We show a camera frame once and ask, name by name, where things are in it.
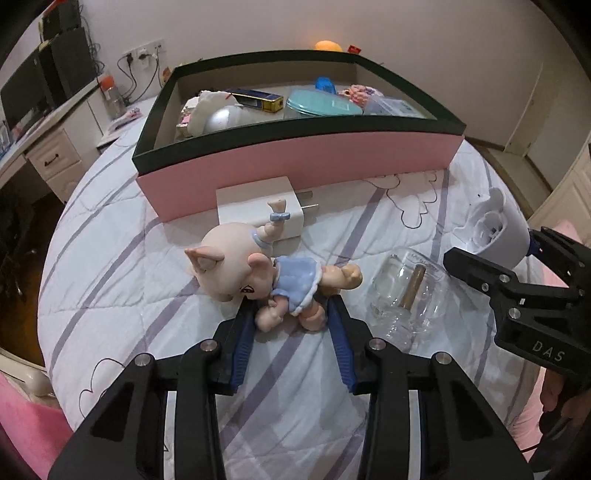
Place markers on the pink patterned cloth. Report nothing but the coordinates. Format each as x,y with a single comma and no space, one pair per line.
528,410

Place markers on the teal clear plastic case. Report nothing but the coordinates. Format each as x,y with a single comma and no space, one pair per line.
318,102

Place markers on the large black speaker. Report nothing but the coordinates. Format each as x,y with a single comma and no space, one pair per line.
69,64

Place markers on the black computer monitor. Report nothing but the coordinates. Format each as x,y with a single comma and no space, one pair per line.
21,97

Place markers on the small orange toy figure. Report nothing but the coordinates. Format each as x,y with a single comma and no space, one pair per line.
167,76

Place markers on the clear plastic bottle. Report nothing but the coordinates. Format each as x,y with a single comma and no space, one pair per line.
397,295

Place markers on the small black speaker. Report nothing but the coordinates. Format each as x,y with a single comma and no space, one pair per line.
62,14

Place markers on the pig doll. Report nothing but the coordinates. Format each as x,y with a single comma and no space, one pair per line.
231,258

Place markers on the orange round lamp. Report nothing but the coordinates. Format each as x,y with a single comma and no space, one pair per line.
328,46

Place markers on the pink and white block toy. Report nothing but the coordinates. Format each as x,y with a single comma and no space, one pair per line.
187,121

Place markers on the cream wardrobe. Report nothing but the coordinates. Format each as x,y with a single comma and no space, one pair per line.
563,189

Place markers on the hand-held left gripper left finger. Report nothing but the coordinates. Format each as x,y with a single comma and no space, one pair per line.
240,355

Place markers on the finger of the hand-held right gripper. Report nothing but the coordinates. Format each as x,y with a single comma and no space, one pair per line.
480,272
568,258

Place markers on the cream wooden bed frame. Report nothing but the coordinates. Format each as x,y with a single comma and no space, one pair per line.
32,378

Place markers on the clear bottle with orange cap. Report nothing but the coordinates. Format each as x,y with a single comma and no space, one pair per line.
112,99

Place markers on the small pink hair accessory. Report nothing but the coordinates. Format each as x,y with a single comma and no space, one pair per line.
131,113

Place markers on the person's right hand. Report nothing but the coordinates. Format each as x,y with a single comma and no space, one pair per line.
556,392

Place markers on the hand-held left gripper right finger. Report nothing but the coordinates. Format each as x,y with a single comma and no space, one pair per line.
344,355

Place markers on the black office chair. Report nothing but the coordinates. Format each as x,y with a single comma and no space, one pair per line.
14,230

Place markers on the white desk with drawers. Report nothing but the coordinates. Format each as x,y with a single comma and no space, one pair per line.
51,157

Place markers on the white plug charger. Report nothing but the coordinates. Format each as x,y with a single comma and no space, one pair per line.
240,207

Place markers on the white figure with silver ball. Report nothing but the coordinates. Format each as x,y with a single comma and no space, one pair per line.
221,117

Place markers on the pink fleece blanket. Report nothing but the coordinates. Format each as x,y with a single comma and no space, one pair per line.
27,429

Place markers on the white wall power outlet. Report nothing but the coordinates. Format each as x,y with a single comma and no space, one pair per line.
145,48

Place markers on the white bedside table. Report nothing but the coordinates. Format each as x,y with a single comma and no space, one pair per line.
108,138

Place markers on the white purple striped quilt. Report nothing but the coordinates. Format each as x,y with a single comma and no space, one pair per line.
115,277

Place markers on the white plastic container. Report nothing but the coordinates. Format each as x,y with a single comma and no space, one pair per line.
503,230

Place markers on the clear plastic packet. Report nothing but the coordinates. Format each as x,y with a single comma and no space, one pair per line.
392,107

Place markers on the blue and gold box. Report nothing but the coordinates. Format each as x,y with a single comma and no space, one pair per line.
258,98

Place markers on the blue tube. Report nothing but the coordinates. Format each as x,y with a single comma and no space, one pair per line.
324,84

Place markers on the pink box with black rim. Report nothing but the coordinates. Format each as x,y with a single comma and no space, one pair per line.
300,157

